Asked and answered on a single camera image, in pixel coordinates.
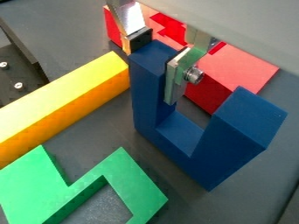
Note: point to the blue U-shaped block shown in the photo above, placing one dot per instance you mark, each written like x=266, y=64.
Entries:
x=210, y=153

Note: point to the green zigzag block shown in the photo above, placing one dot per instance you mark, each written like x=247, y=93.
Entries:
x=37, y=197

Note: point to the red puzzle board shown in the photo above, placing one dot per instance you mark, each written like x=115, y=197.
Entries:
x=228, y=67

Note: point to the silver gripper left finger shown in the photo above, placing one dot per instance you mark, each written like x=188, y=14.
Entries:
x=135, y=33

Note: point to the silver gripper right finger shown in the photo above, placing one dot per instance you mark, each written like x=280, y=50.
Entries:
x=182, y=70

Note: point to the black bracket holder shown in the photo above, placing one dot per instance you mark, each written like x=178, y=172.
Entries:
x=21, y=74

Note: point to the yellow long bar block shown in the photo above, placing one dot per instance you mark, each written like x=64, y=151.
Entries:
x=37, y=116

